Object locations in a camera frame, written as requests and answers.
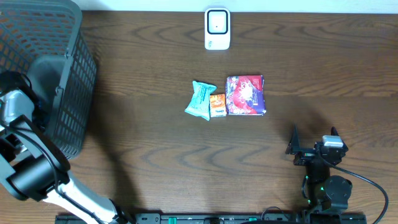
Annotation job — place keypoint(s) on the grey plastic mesh basket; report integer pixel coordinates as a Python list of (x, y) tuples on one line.
[(43, 40)]

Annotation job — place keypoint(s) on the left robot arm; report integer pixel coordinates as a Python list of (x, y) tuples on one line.
[(33, 167)]

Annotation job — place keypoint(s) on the teal wet wipes packet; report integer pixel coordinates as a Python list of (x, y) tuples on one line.
[(199, 105)]

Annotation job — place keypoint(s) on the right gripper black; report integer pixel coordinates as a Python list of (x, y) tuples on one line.
[(294, 148)]

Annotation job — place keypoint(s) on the red purple snack packet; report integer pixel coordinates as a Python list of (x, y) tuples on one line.
[(244, 95)]

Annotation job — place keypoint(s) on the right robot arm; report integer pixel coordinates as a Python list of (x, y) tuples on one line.
[(327, 194)]

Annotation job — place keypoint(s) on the small orange box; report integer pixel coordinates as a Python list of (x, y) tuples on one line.
[(217, 106)]

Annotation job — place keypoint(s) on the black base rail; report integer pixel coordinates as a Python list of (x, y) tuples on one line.
[(273, 217)]

